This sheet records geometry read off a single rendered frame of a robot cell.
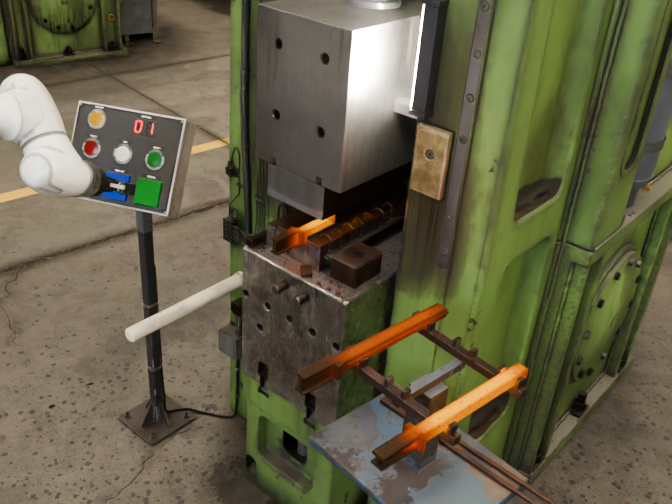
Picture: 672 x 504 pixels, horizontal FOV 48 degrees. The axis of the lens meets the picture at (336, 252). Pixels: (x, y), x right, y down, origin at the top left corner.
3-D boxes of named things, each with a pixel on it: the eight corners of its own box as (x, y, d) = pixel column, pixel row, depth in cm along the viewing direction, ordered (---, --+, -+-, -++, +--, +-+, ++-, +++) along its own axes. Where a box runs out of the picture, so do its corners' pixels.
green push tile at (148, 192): (156, 208, 211) (161, 181, 211) (133, 203, 213) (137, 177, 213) (159, 208, 213) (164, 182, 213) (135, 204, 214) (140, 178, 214)
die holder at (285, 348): (333, 433, 211) (345, 303, 188) (241, 371, 231) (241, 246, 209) (444, 347, 249) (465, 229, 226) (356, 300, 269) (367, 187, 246)
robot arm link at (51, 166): (101, 187, 172) (79, 136, 174) (63, 179, 157) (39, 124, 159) (62, 207, 174) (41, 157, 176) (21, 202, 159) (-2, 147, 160)
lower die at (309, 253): (318, 271, 200) (320, 244, 196) (265, 243, 211) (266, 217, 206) (410, 221, 228) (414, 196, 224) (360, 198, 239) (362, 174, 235)
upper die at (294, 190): (322, 221, 192) (324, 187, 187) (267, 194, 203) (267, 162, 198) (417, 175, 221) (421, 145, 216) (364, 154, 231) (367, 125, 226)
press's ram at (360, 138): (366, 206, 180) (383, 39, 160) (254, 156, 201) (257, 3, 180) (460, 160, 208) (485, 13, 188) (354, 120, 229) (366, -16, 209)
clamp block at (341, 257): (353, 290, 194) (355, 268, 190) (328, 277, 198) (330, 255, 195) (382, 273, 202) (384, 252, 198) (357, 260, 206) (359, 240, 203)
